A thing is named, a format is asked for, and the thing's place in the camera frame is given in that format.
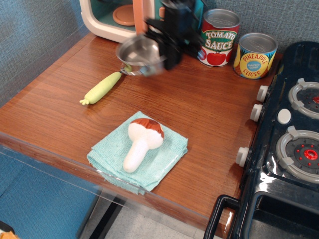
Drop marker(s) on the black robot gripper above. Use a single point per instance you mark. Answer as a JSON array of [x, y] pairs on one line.
[[177, 33]]

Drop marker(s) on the stainless steel pot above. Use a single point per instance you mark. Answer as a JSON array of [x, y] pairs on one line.
[[140, 55]]

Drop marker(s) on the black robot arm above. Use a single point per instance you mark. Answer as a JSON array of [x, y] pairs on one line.
[[179, 3]]

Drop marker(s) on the tomato sauce can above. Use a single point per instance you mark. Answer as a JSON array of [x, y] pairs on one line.
[[219, 31]]

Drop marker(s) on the toy microwave teal and cream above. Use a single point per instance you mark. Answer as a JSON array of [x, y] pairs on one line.
[[117, 20]]

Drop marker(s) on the pineapple slices can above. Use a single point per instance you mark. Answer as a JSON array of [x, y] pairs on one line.
[[255, 55]]

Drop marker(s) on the plush mushroom toy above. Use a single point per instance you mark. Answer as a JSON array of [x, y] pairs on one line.
[[145, 134]]

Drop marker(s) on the black toy stove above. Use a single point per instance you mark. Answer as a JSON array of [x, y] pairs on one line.
[[280, 183]]

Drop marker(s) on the orange plush toy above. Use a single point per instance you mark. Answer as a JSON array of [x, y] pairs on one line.
[[8, 235]]

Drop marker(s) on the spoon with green handle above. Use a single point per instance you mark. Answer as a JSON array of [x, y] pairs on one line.
[[103, 87]]

